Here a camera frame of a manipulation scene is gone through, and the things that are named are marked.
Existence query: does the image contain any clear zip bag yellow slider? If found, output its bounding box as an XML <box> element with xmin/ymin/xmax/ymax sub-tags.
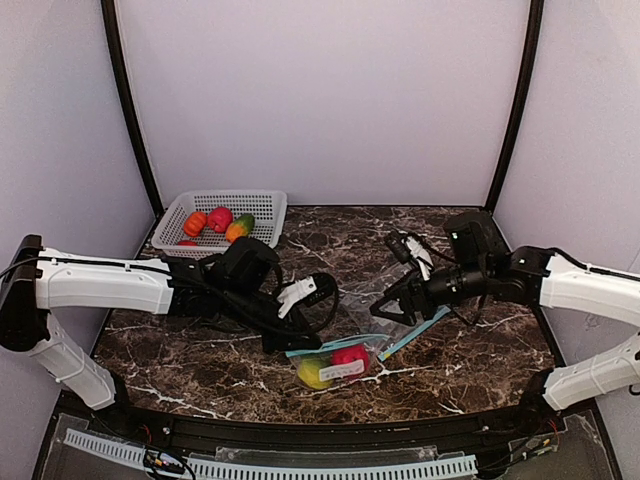
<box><xmin>286</xmin><ymin>334</ymin><xmax>389</xmax><ymax>391</ymax></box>

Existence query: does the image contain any red toy apple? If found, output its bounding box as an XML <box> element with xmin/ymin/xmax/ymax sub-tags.
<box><xmin>331</xmin><ymin>344</ymin><xmax>370</xmax><ymax>370</ymax></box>

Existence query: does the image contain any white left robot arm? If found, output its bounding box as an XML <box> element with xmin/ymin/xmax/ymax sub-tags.
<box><xmin>1</xmin><ymin>234</ymin><xmax>321</xmax><ymax>411</ymax></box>

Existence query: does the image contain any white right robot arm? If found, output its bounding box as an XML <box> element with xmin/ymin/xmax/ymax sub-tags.
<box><xmin>370</xmin><ymin>211</ymin><xmax>639</xmax><ymax>413</ymax></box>

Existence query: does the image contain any clear zip bag blue zipper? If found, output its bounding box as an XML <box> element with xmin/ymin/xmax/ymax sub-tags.
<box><xmin>341</xmin><ymin>280</ymin><xmax>451</xmax><ymax>363</ymax></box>

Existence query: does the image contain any orange green toy mango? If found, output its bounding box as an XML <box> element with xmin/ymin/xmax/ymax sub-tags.
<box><xmin>225</xmin><ymin>214</ymin><xmax>255</xmax><ymax>244</ymax></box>

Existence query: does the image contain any white perforated plastic basket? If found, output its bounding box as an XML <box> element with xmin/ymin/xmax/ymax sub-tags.
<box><xmin>151</xmin><ymin>190</ymin><xmax>287</xmax><ymax>259</ymax></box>

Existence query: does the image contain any pink toy fruit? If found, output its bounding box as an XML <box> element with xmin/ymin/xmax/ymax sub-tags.
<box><xmin>207</xmin><ymin>207</ymin><xmax>234</xmax><ymax>234</ymax></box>

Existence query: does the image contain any orange toy pumpkin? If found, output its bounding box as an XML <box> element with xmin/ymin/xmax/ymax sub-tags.
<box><xmin>183</xmin><ymin>211</ymin><xmax>208</xmax><ymax>238</ymax></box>

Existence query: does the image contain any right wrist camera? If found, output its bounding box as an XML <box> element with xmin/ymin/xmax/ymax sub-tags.
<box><xmin>384</xmin><ymin>230</ymin><xmax>435</xmax><ymax>281</ymax></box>

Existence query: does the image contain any black front frame rail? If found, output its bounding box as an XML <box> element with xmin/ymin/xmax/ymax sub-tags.
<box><xmin>76</xmin><ymin>407</ymin><xmax>552</xmax><ymax>453</ymax></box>

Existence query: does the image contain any white slotted cable duct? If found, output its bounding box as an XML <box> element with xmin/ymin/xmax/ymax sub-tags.
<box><xmin>64</xmin><ymin>429</ymin><xmax>478</xmax><ymax>480</ymax></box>

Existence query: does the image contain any right black frame post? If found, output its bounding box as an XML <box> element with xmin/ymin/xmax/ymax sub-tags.
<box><xmin>483</xmin><ymin>0</ymin><xmax>545</xmax><ymax>214</ymax></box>

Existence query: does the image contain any black frame post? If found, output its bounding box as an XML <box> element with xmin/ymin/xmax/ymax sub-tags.
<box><xmin>483</xmin><ymin>0</ymin><xmax>545</xmax><ymax>214</ymax></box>
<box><xmin>100</xmin><ymin>0</ymin><xmax>164</xmax><ymax>219</ymax></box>

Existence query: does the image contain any left black frame post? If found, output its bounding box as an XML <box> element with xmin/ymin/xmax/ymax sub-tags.
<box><xmin>100</xmin><ymin>0</ymin><xmax>164</xmax><ymax>219</ymax></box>

